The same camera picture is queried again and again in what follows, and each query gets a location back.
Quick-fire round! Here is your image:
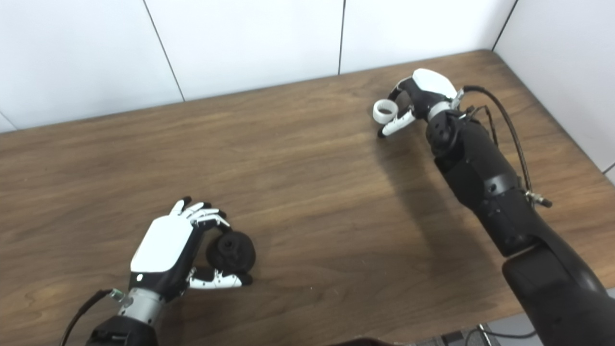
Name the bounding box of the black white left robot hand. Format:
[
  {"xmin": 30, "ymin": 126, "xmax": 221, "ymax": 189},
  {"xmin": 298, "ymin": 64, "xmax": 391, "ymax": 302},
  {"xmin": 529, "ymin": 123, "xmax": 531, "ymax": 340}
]
[{"xmin": 129, "ymin": 196, "xmax": 253, "ymax": 303}]

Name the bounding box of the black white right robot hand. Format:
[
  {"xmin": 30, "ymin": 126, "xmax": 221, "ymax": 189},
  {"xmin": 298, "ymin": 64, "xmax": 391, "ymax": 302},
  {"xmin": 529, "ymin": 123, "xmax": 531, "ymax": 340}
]
[{"xmin": 377, "ymin": 68, "xmax": 459, "ymax": 139}]

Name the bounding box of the white ring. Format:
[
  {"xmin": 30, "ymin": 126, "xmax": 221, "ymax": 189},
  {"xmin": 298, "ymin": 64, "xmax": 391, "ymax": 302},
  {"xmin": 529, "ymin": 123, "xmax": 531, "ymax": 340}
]
[{"xmin": 373, "ymin": 99, "xmax": 399, "ymax": 124}]

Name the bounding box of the round black part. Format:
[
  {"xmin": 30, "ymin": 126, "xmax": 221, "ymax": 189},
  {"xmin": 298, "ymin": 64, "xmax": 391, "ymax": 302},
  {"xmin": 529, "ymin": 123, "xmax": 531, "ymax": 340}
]
[{"xmin": 206, "ymin": 231, "xmax": 257, "ymax": 273}]

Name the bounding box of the black robot torso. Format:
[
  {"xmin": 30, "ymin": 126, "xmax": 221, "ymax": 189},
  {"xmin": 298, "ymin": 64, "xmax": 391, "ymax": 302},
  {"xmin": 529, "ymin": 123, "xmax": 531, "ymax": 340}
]
[{"xmin": 327, "ymin": 338, "xmax": 399, "ymax": 346}]

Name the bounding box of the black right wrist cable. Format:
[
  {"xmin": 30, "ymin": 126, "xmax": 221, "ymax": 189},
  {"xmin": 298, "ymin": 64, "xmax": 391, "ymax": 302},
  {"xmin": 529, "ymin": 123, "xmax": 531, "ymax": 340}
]
[{"xmin": 461, "ymin": 85, "xmax": 553, "ymax": 208}]

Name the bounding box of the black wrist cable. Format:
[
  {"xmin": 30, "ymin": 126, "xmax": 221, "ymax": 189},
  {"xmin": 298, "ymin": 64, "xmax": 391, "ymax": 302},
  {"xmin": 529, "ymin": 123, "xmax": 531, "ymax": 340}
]
[
  {"xmin": 59, "ymin": 288, "xmax": 125, "ymax": 346},
  {"xmin": 461, "ymin": 85, "xmax": 553, "ymax": 208}
]

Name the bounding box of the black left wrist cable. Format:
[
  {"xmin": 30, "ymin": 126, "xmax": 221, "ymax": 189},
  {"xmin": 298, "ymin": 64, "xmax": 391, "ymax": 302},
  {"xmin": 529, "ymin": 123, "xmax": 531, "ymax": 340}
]
[{"xmin": 59, "ymin": 288, "xmax": 125, "ymax": 346}]

